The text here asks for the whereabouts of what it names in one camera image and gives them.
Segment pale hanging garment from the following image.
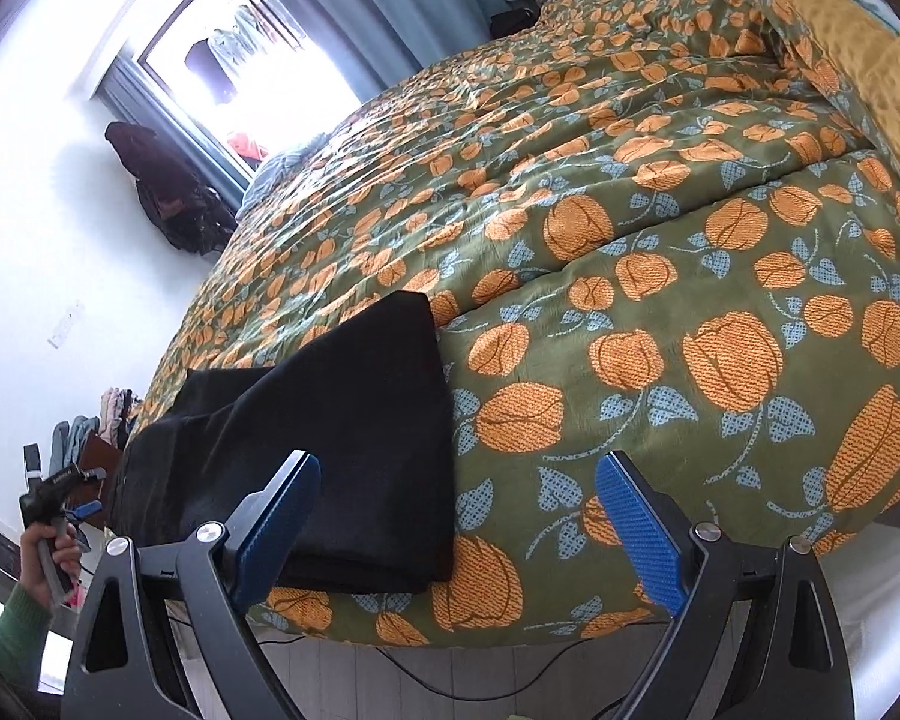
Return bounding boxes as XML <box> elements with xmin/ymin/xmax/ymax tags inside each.
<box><xmin>208</xmin><ymin>6</ymin><xmax>271</xmax><ymax>76</ymax></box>

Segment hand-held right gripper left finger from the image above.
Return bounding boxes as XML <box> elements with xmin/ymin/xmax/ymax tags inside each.
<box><xmin>60</xmin><ymin>450</ymin><xmax>323</xmax><ymax>720</ymax></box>

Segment dark hanging coats and bags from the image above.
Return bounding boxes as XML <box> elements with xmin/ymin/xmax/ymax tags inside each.
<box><xmin>105</xmin><ymin>121</ymin><xmax>239</xmax><ymax>256</ymax></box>

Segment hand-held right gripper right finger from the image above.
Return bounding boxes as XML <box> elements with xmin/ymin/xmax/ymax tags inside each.
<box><xmin>595</xmin><ymin>452</ymin><xmax>856</xmax><ymax>720</ymax></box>

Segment grey cloth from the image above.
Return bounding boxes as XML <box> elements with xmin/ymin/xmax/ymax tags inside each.
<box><xmin>45</xmin><ymin>415</ymin><xmax>100</xmax><ymax>475</ymax></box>

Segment yellow pillow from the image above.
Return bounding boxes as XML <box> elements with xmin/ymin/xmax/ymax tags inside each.
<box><xmin>727</xmin><ymin>0</ymin><xmax>900</xmax><ymax>203</ymax></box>

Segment wide blue curtain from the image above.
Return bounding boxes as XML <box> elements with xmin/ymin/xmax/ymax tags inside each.
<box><xmin>232</xmin><ymin>0</ymin><xmax>518</xmax><ymax>104</ymax></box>

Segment dark hanging garment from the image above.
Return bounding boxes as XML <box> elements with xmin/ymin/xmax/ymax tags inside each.
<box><xmin>185</xmin><ymin>36</ymin><xmax>230</xmax><ymax>82</ymax></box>

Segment brown wooden cabinet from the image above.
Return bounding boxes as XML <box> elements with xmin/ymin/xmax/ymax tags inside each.
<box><xmin>67</xmin><ymin>435</ymin><xmax>128</xmax><ymax>533</ymax></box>

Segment grey-blue cloth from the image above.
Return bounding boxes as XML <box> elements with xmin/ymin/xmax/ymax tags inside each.
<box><xmin>240</xmin><ymin>133</ymin><xmax>327</xmax><ymax>207</ymax></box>

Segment person's left hand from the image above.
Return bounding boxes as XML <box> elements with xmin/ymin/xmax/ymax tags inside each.
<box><xmin>16</xmin><ymin>521</ymin><xmax>83</xmax><ymax>612</ymax></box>

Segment black cable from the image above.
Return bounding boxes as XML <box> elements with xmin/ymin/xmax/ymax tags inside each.
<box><xmin>259</xmin><ymin>634</ymin><xmax>646</xmax><ymax>713</ymax></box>

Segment white wall socket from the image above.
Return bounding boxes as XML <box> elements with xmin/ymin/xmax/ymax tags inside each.
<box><xmin>47</xmin><ymin>301</ymin><xmax>85</xmax><ymax>348</ymax></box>

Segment bright window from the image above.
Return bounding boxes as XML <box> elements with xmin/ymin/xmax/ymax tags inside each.
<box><xmin>139</xmin><ymin>0</ymin><xmax>361</xmax><ymax>158</ymax></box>

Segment black pants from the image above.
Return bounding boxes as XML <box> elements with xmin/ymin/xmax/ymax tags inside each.
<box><xmin>105</xmin><ymin>291</ymin><xmax>457</xmax><ymax>595</ymax></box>

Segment narrow blue curtain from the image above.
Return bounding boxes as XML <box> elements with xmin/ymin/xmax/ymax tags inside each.
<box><xmin>97</xmin><ymin>60</ymin><xmax>254</xmax><ymax>200</ymax></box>

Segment green orange floral blanket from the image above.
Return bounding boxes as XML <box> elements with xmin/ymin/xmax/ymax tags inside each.
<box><xmin>131</xmin><ymin>0</ymin><xmax>900</xmax><ymax>650</ymax></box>

